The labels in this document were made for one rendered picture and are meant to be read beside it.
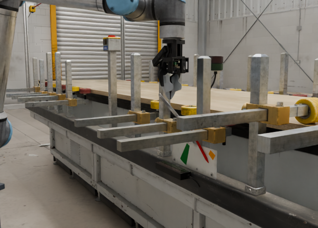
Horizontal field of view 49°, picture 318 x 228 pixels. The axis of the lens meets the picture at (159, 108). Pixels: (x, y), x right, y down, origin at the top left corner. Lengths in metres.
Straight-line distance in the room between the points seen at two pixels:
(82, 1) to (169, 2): 0.28
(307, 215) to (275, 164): 0.35
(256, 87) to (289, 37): 8.61
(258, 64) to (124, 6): 0.44
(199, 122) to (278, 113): 0.24
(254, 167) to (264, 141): 0.44
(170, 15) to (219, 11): 10.16
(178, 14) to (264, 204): 0.66
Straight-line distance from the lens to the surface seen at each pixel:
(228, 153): 1.47
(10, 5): 1.53
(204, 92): 1.21
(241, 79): 10.59
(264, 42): 10.08
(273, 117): 0.99
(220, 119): 0.88
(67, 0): 1.22
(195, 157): 1.27
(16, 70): 8.98
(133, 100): 1.64
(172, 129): 1.37
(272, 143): 0.63
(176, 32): 1.21
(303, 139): 0.70
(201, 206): 1.35
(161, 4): 1.23
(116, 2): 1.12
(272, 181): 1.33
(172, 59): 1.21
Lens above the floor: 1.09
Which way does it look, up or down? 7 degrees down
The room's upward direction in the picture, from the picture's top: straight up
